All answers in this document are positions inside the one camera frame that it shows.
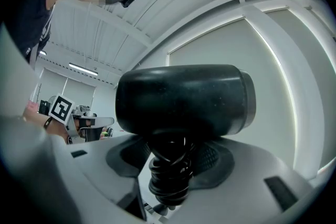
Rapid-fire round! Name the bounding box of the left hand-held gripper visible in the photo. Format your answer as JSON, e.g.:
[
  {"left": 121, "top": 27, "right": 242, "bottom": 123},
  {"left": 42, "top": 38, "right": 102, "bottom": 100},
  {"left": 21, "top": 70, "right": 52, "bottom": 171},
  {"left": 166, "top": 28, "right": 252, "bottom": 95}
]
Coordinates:
[{"left": 48, "top": 92, "right": 116, "bottom": 145}]

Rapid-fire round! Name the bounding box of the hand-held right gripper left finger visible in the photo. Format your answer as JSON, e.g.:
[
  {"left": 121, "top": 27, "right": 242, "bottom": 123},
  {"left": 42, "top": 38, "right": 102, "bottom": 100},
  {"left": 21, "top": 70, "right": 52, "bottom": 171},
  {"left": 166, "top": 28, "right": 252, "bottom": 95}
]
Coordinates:
[{"left": 0, "top": 115, "right": 148, "bottom": 224}]

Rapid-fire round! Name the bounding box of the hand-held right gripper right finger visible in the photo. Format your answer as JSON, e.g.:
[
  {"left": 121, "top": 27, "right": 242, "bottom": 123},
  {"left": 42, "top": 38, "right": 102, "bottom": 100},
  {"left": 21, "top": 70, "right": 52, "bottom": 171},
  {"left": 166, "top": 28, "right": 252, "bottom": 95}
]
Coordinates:
[{"left": 167, "top": 136, "right": 329, "bottom": 224}]

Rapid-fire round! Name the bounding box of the black hair dryer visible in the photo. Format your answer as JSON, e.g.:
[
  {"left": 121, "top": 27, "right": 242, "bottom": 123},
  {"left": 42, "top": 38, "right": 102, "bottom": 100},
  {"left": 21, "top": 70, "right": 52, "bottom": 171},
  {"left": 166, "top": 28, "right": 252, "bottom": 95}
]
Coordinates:
[{"left": 114, "top": 64, "right": 257, "bottom": 212}]

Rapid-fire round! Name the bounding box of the person's left forearm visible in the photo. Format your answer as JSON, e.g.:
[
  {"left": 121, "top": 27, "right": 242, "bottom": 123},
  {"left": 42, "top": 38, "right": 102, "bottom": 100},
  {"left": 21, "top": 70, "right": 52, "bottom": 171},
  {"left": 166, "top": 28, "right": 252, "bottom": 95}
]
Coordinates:
[{"left": 23, "top": 106, "right": 69, "bottom": 144}]

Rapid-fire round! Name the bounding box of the black wristband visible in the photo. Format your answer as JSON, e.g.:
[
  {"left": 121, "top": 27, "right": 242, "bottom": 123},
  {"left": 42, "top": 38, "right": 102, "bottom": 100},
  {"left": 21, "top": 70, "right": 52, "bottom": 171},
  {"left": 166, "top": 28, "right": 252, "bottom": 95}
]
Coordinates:
[{"left": 43, "top": 116, "right": 54, "bottom": 130}]

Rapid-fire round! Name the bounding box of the long ceiling light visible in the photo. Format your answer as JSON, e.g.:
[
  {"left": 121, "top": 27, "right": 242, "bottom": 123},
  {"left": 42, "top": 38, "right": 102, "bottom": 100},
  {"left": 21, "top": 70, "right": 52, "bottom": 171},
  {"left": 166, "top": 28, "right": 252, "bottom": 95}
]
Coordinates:
[{"left": 68, "top": 62, "right": 99, "bottom": 76}]

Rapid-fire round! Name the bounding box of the coat rack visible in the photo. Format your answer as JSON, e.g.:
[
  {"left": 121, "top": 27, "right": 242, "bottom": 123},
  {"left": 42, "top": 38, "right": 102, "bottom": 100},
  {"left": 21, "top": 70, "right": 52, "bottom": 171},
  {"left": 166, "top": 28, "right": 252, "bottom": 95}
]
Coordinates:
[{"left": 30, "top": 80, "right": 43, "bottom": 103}]

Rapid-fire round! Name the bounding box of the narrow grey window blind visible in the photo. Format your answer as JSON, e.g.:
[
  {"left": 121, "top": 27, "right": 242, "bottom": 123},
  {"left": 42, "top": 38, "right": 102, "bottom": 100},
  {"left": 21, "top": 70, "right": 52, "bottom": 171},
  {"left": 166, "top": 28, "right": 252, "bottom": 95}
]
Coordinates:
[{"left": 264, "top": 7, "right": 336, "bottom": 175}]

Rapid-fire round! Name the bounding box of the person's dark shirt torso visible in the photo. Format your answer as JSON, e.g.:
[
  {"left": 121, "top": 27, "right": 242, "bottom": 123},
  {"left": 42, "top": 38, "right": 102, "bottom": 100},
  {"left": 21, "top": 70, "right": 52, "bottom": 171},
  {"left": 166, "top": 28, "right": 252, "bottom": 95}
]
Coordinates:
[{"left": 4, "top": 0, "right": 72, "bottom": 64}]

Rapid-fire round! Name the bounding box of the wide grey window blind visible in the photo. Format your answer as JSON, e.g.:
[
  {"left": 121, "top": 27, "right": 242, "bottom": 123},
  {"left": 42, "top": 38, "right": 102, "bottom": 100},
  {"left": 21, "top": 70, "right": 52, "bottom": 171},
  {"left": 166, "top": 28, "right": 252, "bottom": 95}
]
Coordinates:
[{"left": 167, "top": 16, "right": 298, "bottom": 169}]

